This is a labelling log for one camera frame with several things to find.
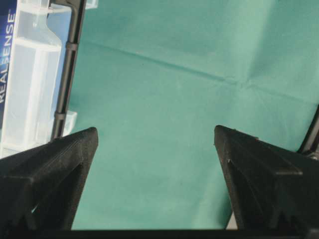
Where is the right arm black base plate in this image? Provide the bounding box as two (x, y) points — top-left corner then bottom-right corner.
(298, 108), (319, 161)

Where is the black box right in case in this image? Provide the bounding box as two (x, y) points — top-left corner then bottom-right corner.
(0, 0), (18, 130)

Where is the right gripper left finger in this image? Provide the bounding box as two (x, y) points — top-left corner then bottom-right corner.
(0, 127), (99, 232)

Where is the clear plastic storage case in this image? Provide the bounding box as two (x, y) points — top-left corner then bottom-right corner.
(0, 0), (98, 158)

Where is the green table cloth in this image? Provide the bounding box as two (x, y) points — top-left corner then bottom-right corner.
(69, 0), (319, 230)

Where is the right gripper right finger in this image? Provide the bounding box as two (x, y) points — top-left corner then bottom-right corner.
(214, 125), (319, 231)

